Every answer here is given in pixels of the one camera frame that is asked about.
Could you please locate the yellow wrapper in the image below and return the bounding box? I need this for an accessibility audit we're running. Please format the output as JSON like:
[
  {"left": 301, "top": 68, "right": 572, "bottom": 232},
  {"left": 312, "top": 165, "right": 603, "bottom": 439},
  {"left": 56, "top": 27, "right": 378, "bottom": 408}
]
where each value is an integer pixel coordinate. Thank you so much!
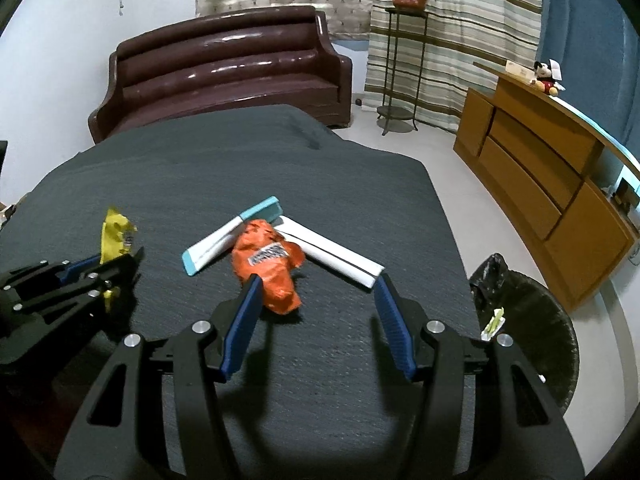
[{"left": 99, "top": 206, "right": 138, "bottom": 266}]

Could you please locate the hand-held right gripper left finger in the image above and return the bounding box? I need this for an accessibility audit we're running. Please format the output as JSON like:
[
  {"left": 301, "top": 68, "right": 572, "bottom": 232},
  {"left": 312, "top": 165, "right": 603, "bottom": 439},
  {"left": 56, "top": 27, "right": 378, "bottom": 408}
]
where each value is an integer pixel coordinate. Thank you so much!
[{"left": 52, "top": 275, "right": 264, "bottom": 480}]

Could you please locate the small dark box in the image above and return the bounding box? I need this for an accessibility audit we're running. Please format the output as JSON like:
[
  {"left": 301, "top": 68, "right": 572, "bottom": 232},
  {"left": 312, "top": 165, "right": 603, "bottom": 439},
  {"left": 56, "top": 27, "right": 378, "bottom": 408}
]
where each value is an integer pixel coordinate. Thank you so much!
[{"left": 614, "top": 180, "right": 640, "bottom": 207}]

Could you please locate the orange wrapper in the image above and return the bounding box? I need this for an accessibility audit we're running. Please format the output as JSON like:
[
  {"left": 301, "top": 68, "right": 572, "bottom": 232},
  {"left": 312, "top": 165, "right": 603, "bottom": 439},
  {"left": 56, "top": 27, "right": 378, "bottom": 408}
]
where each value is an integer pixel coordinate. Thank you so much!
[{"left": 231, "top": 218, "right": 306, "bottom": 316}]

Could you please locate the black trash bin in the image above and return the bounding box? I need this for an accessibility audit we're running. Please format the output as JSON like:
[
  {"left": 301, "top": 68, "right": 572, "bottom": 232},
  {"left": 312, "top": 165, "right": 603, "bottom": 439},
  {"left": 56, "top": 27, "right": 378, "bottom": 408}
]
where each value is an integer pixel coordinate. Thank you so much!
[{"left": 467, "top": 253, "right": 581, "bottom": 418}]

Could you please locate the long white box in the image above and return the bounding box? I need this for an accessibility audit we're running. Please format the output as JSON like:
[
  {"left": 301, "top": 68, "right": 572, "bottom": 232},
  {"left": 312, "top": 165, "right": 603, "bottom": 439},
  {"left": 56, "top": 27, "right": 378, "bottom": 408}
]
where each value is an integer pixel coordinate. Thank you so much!
[{"left": 272, "top": 215, "right": 386, "bottom": 292}]

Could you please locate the wooden cabinet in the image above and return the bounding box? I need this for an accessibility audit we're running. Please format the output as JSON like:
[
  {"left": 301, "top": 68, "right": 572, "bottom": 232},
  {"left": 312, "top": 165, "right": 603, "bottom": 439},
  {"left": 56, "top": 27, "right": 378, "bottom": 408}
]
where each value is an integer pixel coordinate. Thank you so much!
[{"left": 452, "top": 61, "right": 640, "bottom": 311}]

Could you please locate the black metal plant stand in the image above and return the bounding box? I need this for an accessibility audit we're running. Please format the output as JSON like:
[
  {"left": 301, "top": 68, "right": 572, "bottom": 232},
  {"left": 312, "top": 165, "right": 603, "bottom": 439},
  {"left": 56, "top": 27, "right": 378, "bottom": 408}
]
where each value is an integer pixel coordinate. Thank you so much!
[{"left": 376, "top": 6, "right": 430, "bottom": 137}]

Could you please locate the pale green white wrapper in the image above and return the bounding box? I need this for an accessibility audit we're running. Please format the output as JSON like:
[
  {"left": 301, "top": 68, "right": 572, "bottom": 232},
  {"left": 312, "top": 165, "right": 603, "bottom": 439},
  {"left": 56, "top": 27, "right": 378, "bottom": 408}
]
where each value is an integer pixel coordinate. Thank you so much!
[{"left": 480, "top": 307, "right": 506, "bottom": 343}]

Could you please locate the teal and white box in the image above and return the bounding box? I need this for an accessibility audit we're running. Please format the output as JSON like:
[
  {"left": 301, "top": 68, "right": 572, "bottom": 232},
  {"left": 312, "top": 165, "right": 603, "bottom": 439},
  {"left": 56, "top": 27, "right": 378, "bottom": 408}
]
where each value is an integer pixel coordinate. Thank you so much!
[{"left": 181, "top": 196, "right": 283, "bottom": 276}]

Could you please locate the dark grey tablecloth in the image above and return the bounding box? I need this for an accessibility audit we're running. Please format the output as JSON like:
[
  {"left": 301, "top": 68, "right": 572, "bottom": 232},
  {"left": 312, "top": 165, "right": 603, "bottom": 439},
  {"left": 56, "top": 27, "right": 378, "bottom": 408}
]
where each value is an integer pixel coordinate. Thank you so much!
[{"left": 0, "top": 104, "right": 476, "bottom": 480}]

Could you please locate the striped curtain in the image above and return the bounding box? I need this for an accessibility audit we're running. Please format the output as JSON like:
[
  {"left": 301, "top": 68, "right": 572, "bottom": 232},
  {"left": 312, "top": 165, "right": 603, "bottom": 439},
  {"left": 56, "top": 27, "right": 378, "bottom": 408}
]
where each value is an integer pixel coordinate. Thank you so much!
[{"left": 362, "top": 0, "right": 543, "bottom": 133}]

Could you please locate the blue curtain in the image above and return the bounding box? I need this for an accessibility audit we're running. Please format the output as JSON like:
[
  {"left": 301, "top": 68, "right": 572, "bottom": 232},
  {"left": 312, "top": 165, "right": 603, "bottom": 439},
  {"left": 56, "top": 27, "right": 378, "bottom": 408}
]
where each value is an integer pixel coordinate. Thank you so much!
[{"left": 535, "top": 0, "right": 640, "bottom": 161}]

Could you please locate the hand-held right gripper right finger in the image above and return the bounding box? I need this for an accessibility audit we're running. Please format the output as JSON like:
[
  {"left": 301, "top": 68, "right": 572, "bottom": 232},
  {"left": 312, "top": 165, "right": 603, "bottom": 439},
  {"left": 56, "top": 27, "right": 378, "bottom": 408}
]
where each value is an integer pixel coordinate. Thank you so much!
[{"left": 372, "top": 272, "right": 586, "bottom": 480}]

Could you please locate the dark brown leather sofa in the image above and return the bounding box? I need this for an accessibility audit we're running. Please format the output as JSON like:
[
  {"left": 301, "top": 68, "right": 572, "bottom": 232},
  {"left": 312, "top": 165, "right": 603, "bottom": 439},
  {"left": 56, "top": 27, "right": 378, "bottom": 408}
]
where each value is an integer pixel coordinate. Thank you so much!
[{"left": 87, "top": 5, "right": 353, "bottom": 143}]

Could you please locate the small white box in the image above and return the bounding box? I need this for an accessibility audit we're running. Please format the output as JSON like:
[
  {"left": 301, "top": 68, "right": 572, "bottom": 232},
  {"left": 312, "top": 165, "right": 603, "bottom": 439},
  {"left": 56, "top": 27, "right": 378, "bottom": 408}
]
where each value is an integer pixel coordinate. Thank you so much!
[{"left": 504, "top": 59, "right": 535, "bottom": 83}]

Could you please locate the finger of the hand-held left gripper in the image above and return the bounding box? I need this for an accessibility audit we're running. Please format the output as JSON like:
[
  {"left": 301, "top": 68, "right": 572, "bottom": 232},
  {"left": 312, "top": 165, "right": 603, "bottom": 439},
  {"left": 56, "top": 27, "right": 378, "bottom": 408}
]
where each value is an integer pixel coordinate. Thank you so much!
[
  {"left": 12, "top": 247, "right": 146, "bottom": 323},
  {"left": 0, "top": 254, "right": 104, "bottom": 302}
]

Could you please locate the mouse plush toy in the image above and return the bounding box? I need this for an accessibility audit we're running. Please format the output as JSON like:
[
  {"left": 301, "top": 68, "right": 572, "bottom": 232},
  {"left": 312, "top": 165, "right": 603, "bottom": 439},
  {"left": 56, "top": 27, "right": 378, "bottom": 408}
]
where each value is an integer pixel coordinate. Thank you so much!
[{"left": 530, "top": 59, "right": 568, "bottom": 97}]

